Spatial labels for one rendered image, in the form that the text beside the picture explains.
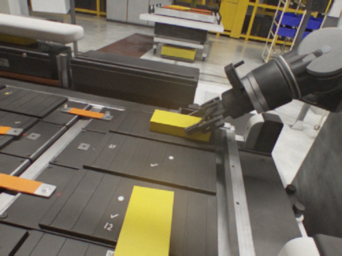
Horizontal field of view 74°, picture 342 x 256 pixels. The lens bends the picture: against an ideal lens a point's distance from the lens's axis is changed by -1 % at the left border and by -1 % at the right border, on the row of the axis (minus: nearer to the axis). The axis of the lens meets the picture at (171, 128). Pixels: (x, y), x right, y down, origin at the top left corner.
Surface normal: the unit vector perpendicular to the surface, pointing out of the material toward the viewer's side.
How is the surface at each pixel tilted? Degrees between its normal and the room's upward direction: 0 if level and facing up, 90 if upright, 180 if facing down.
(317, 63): 63
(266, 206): 0
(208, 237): 0
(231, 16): 90
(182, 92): 90
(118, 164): 0
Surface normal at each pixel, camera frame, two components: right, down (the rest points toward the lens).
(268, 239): 0.13, -0.85
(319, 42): -0.48, -0.18
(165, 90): -0.15, 0.50
